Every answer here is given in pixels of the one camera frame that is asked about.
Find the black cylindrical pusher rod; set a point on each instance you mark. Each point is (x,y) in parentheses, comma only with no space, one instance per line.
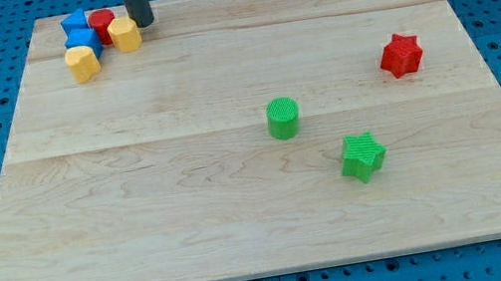
(140,12)

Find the red star block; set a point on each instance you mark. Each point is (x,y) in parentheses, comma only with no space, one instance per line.
(401,55)

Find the green star block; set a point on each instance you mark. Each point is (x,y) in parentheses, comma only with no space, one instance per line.
(362,156)

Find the yellow hexagon block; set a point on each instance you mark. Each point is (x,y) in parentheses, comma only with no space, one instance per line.
(125,34)

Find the red cylinder block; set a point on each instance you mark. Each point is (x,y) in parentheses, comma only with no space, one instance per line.
(100,20)

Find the blue triangle block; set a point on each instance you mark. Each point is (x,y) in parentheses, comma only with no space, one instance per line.
(74,21)

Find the blue cube block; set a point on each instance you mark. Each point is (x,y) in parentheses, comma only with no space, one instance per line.
(85,37)

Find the yellow heart block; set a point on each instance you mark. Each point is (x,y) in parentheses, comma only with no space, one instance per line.
(82,63)

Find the wooden board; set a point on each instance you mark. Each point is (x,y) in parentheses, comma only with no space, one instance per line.
(161,167)

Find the green cylinder block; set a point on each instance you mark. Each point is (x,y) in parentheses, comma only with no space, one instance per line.
(282,116)

